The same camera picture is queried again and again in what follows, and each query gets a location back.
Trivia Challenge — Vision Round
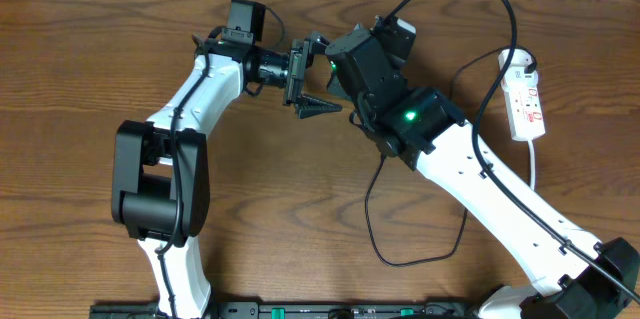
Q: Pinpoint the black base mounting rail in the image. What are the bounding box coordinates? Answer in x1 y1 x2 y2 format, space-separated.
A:
87 300 493 319

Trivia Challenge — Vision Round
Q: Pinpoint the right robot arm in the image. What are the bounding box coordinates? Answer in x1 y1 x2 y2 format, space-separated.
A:
325 29 639 318

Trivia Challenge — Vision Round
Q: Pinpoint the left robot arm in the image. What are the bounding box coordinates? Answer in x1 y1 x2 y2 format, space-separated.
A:
111 27 338 318

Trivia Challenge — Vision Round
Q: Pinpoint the white USB charger adapter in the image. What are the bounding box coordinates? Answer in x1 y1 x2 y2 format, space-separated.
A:
498 48 533 69

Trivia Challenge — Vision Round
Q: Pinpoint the white power strip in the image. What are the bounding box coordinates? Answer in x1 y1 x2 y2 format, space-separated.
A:
501 66 545 142

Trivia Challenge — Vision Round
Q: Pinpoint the white power strip cord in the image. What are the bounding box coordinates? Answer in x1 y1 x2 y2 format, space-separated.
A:
527 139 537 193

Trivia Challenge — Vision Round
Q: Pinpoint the black USB charging cable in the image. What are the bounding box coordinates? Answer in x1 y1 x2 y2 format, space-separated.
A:
364 44 539 268

